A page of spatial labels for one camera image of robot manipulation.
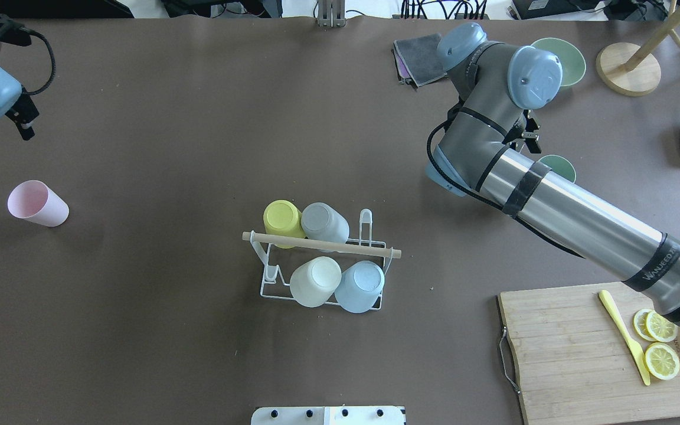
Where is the yellow plastic cup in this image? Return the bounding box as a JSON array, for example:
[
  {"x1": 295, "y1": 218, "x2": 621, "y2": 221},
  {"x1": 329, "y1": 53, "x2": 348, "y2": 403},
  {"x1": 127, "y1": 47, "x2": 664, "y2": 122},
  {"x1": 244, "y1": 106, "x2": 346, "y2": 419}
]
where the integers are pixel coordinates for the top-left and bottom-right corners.
[{"x1": 263, "y1": 200, "x2": 306, "y2": 239}]

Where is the pink folded cloth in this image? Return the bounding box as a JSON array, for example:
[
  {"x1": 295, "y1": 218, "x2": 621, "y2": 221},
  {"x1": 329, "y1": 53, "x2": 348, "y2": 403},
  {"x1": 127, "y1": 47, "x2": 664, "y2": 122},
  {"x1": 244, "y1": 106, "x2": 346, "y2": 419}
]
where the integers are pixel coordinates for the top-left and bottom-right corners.
[{"x1": 393, "y1": 51, "x2": 413, "y2": 84}]

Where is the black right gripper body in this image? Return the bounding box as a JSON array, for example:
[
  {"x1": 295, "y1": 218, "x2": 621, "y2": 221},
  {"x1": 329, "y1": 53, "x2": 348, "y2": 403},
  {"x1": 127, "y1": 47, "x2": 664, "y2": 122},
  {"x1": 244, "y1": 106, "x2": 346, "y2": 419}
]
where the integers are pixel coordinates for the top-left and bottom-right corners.
[{"x1": 503, "y1": 112, "x2": 542, "y2": 154}]

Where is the grey folded cloth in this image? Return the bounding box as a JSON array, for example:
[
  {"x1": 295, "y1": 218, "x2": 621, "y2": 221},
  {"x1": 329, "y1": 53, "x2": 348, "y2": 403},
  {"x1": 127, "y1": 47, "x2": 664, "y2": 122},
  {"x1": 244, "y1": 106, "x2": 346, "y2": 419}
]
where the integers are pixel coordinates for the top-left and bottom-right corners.
[{"x1": 393, "y1": 33, "x2": 446, "y2": 88}]

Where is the light blue plastic cup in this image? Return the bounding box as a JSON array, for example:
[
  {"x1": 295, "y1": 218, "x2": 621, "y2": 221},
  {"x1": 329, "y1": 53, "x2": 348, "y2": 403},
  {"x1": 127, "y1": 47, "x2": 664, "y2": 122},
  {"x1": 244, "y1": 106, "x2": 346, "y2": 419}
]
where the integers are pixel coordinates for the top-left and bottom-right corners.
[{"x1": 334, "y1": 260, "x2": 385, "y2": 313}]

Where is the cream plastic cup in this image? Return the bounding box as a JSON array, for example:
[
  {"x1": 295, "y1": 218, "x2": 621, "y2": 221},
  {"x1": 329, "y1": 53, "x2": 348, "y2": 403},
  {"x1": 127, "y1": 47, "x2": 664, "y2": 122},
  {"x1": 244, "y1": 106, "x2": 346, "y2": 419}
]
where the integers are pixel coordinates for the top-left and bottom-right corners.
[{"x1": 289, "y1": 256, "x2": 342, "y2": 308}]

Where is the white wire cup rack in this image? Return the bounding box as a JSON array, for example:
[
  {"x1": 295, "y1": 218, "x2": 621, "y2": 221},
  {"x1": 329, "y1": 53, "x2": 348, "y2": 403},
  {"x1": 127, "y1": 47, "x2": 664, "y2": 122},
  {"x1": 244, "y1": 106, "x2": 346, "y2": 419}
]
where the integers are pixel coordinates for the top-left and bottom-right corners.
[{"x1": 242, "y1": 231, "x2": 402, "y2": 311}]

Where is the lemon slice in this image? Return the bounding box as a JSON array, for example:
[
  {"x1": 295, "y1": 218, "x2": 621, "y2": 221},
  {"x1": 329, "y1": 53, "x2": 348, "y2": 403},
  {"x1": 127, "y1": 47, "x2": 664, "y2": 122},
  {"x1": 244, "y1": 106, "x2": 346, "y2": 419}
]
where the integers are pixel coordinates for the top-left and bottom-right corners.
[
  {"x1": 644, "y1": 311, "x2": 678, "y2": 344},
  {"x1": 632, "y1": 309, "x2": 656, "y2": 342},
  {"x1": 644, "y1": 342, "x2": 680, "y2": 380}
]

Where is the wooden stand with base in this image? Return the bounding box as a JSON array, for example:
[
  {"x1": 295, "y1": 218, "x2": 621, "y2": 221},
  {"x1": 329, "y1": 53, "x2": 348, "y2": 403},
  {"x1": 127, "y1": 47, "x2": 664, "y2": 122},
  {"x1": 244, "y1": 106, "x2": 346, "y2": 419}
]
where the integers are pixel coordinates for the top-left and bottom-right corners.
[{"x1": 596, "y1": 6, "x2": 680, "y2": 97}]

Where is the yellow plastic knife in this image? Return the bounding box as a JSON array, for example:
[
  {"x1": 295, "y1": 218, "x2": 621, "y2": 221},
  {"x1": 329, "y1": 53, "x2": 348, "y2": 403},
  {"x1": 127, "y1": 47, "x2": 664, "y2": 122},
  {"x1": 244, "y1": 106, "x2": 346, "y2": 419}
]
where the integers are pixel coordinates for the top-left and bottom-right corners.
[{"x1": 597, "y1": 290, "x2": 651, "y2": 385}]

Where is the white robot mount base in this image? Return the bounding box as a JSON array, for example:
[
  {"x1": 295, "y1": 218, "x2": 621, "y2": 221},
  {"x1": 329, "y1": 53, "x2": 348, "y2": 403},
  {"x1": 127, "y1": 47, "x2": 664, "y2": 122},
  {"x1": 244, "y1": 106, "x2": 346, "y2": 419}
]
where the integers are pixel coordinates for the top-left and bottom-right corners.
[{"x1": 251, "y1": 406, "x2": 407, "y2": 424}]

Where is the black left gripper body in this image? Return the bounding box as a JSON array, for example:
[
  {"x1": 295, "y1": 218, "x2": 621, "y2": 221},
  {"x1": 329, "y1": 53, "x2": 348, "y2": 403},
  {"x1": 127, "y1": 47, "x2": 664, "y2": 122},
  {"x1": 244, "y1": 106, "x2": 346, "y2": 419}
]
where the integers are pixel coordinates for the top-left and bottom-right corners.
[{"x1": 7, "y1": 94, "x2": 40, "y2": 140}]

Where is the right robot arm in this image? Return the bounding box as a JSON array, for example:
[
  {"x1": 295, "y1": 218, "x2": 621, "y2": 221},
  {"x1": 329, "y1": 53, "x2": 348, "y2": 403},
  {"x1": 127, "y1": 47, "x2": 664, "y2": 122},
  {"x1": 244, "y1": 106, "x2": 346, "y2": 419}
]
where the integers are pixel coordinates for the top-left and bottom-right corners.
[{"x1": 427, "y1": 22, "x2": 680, "y2": 326}]

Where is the green bowl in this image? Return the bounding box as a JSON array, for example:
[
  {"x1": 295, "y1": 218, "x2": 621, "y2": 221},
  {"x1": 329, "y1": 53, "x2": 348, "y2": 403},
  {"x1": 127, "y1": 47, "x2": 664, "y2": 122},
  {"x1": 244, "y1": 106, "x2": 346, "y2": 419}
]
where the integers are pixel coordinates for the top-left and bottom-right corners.
[{"x1": 531, "y1": 37, "x2": 587, "y2": 88}]

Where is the pink plastic cup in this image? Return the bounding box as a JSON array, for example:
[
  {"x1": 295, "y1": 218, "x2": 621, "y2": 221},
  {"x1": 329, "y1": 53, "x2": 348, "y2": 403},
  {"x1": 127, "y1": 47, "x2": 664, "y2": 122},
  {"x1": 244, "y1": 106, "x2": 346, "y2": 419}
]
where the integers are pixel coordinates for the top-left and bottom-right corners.
[{"x1": 7, "y1": 180, "x2": 70, "y2": 228}]

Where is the green plastic cup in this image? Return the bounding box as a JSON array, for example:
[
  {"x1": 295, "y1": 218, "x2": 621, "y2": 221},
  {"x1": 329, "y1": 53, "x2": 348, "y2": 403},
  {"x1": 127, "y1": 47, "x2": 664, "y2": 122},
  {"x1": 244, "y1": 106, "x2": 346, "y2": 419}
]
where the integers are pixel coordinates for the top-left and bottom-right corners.
[{"x1": 539, "y1": 154, "x2": 577, "y2": 184}]

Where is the grey plastic cup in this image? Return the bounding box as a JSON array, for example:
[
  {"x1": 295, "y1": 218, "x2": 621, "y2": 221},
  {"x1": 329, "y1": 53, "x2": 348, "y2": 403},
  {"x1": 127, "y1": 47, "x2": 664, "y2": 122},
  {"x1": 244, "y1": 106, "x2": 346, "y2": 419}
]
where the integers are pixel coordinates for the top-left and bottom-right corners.
[{"x1": 300, "y1": 202, "x2": 350, "y2": 244}]

